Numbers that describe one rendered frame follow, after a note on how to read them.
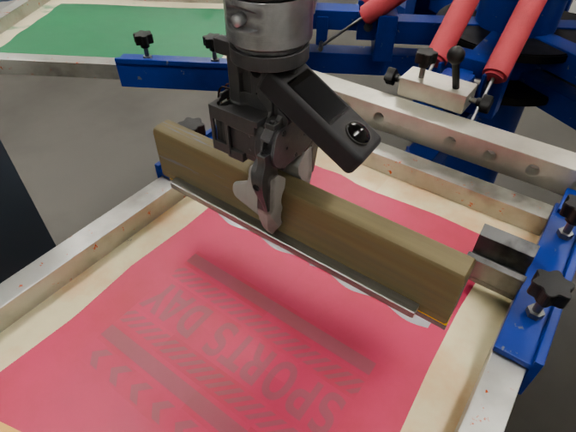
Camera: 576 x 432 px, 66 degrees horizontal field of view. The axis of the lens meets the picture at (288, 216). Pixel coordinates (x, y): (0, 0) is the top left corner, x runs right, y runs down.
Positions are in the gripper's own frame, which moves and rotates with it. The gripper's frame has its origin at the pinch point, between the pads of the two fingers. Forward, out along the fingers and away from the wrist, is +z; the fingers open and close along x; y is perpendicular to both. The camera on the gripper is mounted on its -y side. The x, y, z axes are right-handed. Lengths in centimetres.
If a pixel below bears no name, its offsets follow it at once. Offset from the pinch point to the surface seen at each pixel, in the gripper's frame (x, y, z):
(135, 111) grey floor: -116, 202, 110
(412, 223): -22.0, -8.6, 13.6
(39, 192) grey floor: -35, 179, 110
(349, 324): 0.1, -9.8, 13.6
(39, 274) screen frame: 19.6, 26.2, 10.3
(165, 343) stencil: 15.7, 7.2, 13.7
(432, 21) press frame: -88, 17, 7
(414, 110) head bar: -39.8, 1.0, 5.1
